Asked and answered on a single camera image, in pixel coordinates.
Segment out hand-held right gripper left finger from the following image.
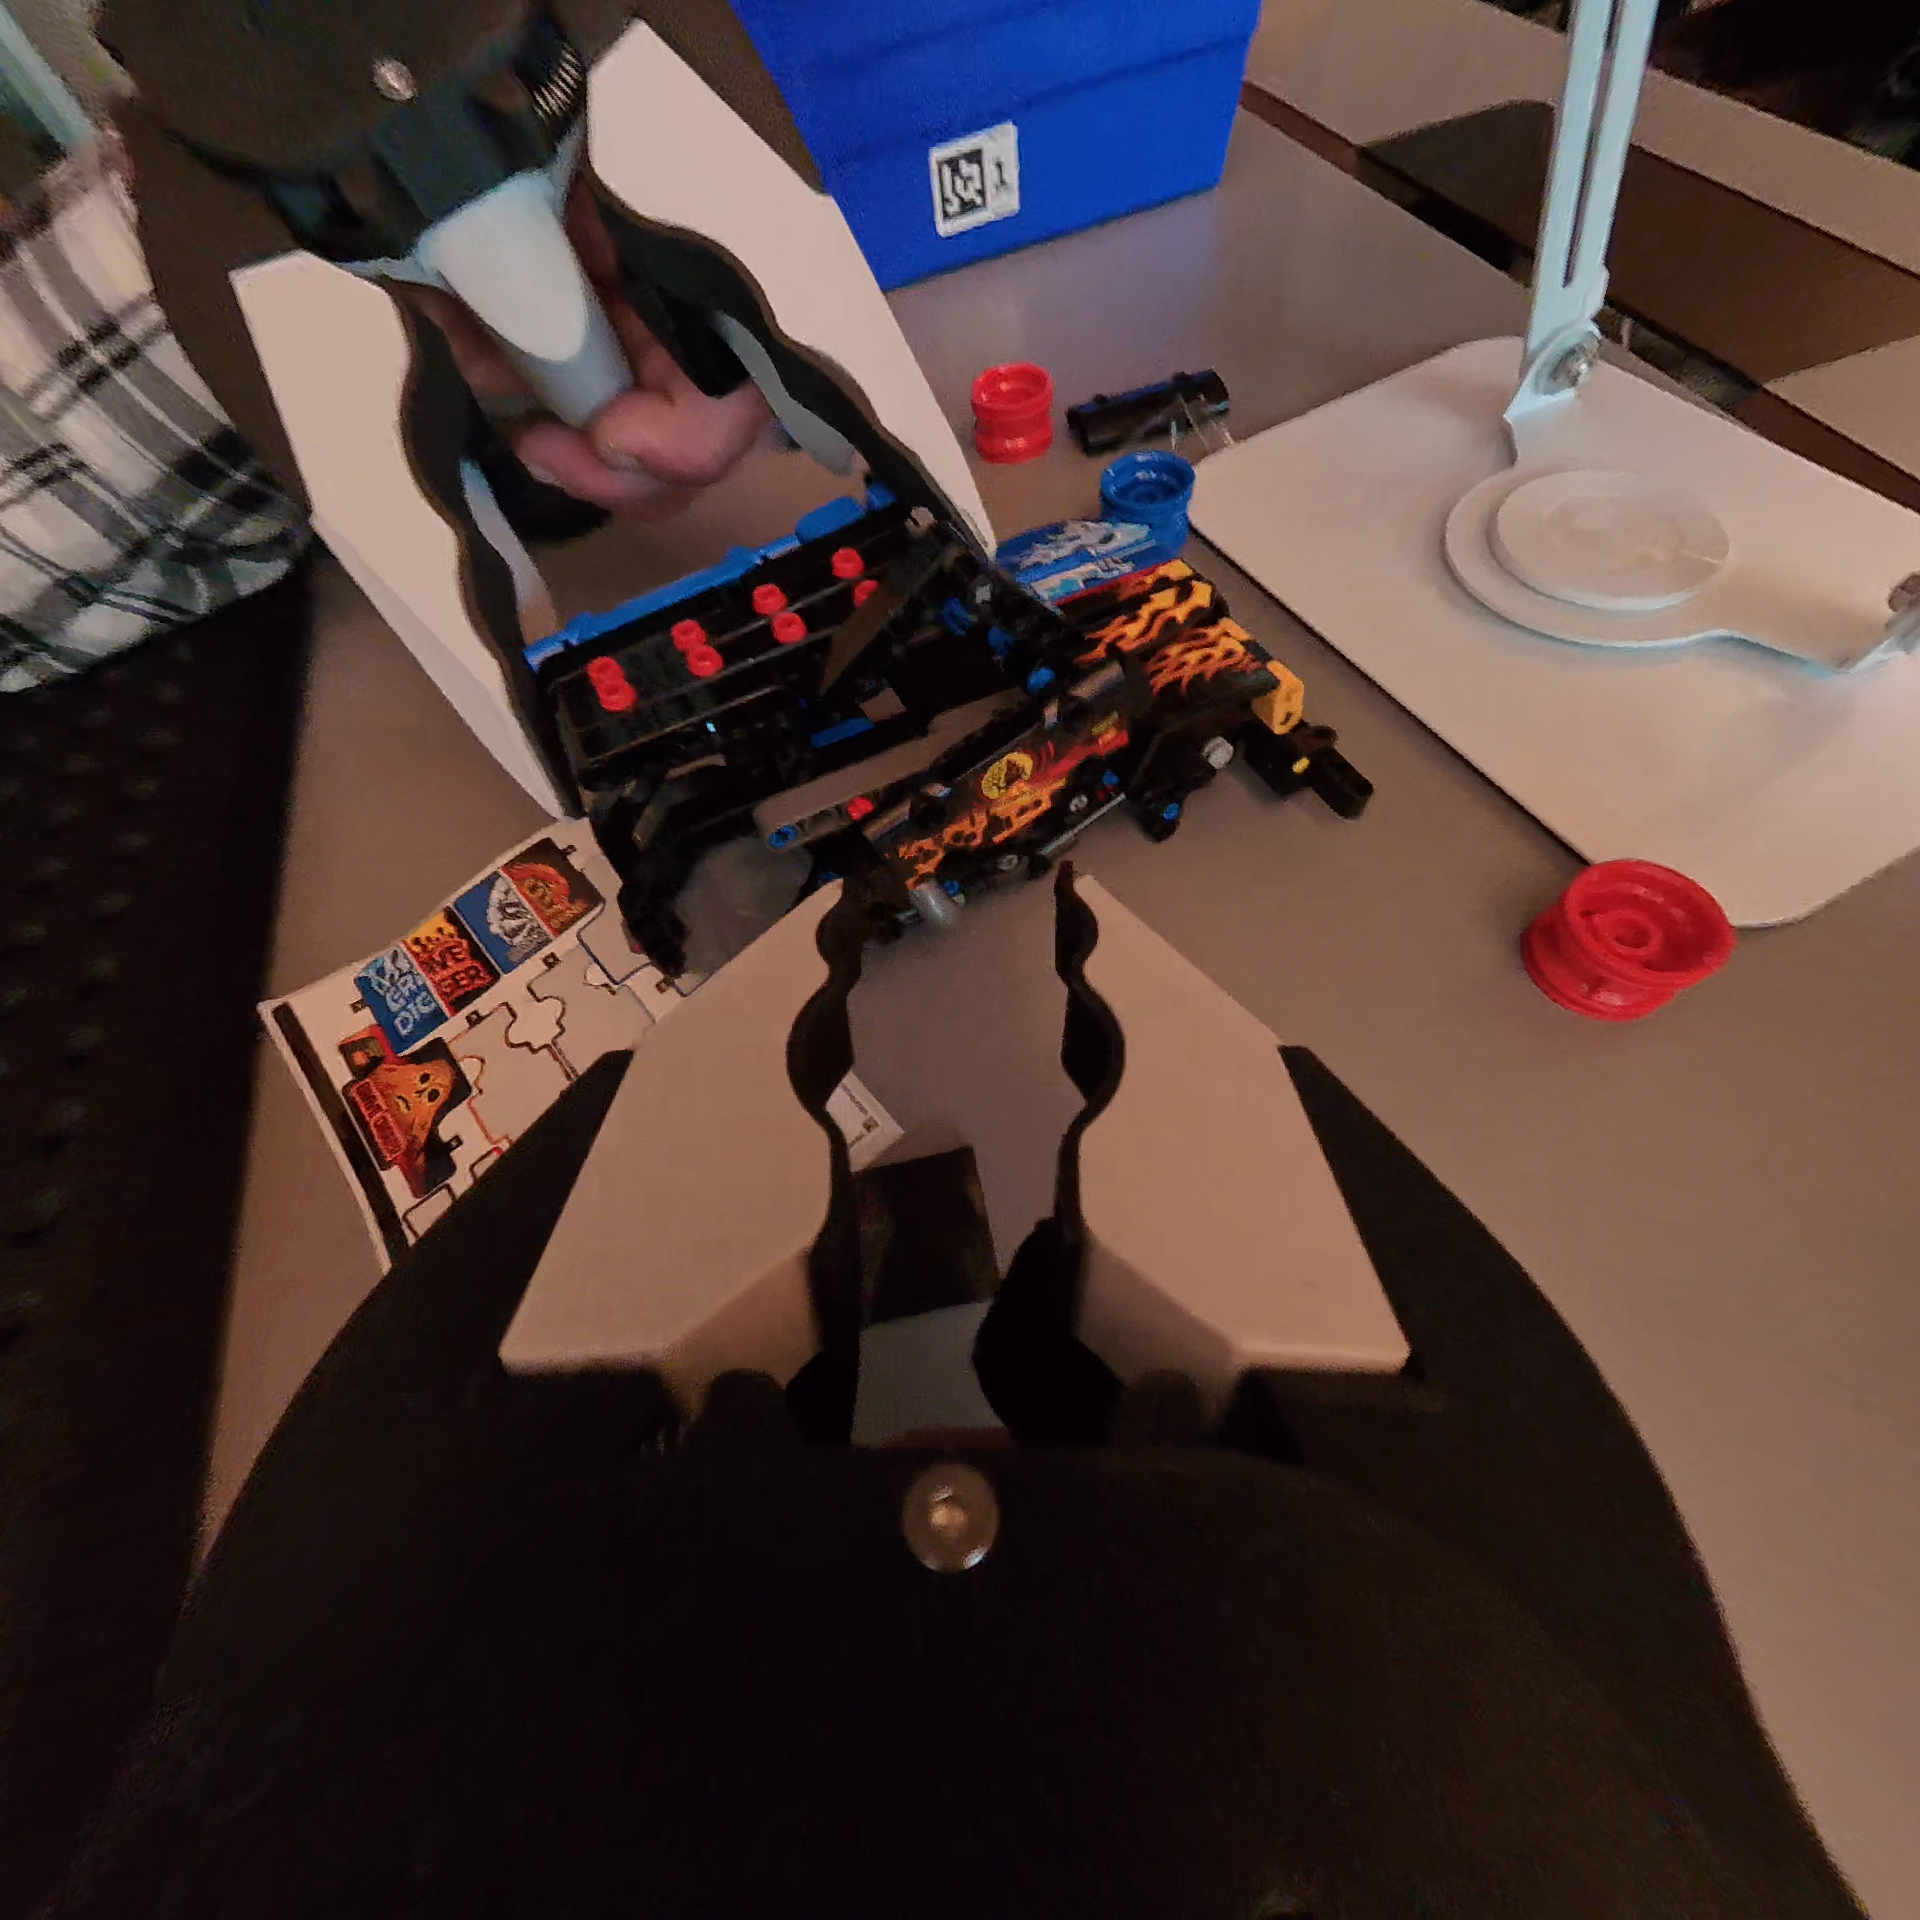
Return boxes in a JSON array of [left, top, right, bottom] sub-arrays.
[[498, 875, 863, 1446]]

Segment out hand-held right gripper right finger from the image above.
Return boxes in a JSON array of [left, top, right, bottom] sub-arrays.
[[971, 861, 1415, 1446]]

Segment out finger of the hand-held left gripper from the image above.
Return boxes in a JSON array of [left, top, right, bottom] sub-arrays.
[[575, 18, 1000, 557], [228, 246, 582, 822]]

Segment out blue black toy brick truck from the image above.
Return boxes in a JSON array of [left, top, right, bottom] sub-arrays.
[[522, 485, 1373, 977]]

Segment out person's left forearm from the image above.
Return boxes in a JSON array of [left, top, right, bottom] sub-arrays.
[[0, 134, 312, 696]]

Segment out person's left hand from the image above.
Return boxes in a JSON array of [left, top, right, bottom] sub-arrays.
[[450, 201, 774, 523]]

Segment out red wheel rim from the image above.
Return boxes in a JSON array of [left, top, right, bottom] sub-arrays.
[[1518, 857, 1737, 1022], [966, 362, 1056, 463]]

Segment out blue storage bin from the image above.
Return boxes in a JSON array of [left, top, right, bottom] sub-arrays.
[[726, 0, 1265, 294]]

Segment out sticker sheet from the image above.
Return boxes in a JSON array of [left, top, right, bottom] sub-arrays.
[[257, 816, 909, 1270]]

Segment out black cylinder part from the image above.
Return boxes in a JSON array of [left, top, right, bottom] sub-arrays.
[[1064, 366, 1232, 456]]

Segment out blue wheel rim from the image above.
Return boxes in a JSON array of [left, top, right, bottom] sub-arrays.
[[1097, 446, 1200, 550]]

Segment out white book stand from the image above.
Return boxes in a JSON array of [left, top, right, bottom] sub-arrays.
[[1183, 0, 1920, 930]]

